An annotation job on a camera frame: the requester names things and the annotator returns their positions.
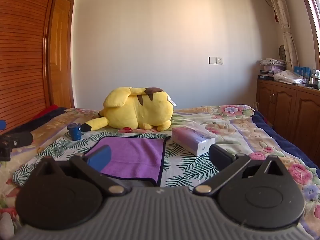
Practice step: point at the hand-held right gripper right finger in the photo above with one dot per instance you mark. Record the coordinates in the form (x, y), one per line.
(220, 156)

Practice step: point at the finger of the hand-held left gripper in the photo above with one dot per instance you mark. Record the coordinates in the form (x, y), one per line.
(17, 138)
(2, 125)

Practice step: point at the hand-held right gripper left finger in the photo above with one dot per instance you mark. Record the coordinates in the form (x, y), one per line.
(100, 158)

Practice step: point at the purple towel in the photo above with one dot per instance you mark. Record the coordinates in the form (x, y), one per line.
(135, 155)

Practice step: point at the pink white tissue pack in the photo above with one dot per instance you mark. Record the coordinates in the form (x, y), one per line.
(193, 140)

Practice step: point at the blue jar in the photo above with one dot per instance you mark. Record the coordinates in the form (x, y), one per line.
(74, 131)

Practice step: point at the red cloth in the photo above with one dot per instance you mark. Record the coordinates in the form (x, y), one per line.
(46, 111)

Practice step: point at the yellow plush toy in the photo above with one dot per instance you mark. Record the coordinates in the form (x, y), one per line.
(140, 108)

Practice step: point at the dark blue blanket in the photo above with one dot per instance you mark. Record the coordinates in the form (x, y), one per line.
(287, 145)

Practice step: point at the wooden slatted wardrobe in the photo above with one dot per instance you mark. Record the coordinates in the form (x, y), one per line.
(22, 55)

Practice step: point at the wooden cabinet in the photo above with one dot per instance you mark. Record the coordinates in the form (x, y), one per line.
(285, 110)

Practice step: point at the wooden door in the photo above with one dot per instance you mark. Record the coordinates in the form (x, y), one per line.
(60, 55)

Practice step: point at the purple storage box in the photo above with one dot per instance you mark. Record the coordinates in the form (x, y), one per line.
(273, 68)

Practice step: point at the stack of white linens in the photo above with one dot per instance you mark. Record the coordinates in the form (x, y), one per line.
(272, 61)

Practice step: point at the small white bottle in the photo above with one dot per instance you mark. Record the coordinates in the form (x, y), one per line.
(311, 82)

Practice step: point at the blue boxes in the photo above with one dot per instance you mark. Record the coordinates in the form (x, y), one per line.
(302, 71)

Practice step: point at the woven hand fan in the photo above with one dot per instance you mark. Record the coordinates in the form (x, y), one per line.
(282, 52)

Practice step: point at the beige patterned curtain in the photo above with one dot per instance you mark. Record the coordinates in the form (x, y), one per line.
(281, 17)

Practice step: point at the white wall switch socket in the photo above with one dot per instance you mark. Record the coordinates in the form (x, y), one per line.
(215, 60)

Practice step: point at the wooden window frame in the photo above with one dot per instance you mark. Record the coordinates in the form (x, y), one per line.
(313, 17)

